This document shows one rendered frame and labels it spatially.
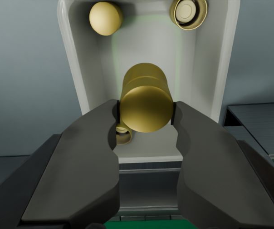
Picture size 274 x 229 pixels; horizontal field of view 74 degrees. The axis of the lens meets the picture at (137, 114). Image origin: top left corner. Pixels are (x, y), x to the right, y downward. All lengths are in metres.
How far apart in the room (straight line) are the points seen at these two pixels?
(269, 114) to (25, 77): 0.40
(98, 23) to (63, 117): 0.20
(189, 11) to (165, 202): 0.26
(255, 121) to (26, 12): 0.36
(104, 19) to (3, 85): 0.23
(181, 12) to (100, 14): 0.10
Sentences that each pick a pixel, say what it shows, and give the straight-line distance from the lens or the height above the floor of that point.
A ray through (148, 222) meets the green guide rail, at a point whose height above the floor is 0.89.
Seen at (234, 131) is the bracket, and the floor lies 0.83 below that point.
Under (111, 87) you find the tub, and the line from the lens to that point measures 0.29.
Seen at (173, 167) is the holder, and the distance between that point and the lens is 0.35.
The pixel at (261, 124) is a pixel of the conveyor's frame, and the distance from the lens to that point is 0.32.
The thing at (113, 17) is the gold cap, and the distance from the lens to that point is 0.23.
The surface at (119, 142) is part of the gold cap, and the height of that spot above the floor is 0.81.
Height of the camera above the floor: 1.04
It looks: 59 degrees down
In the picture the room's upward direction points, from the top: 178 degrees counter-clockwise
